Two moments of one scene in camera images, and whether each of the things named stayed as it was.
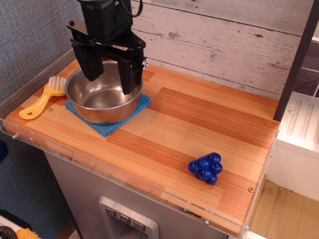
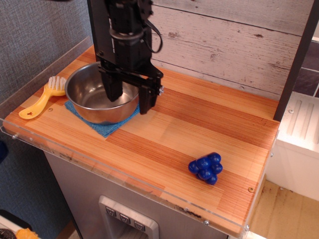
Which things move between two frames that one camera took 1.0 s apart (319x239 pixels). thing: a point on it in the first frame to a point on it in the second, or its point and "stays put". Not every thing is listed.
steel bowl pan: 101,101 stays put
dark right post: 290,84 stays put
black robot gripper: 108,30 to 130,59
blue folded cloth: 108,129 stays put
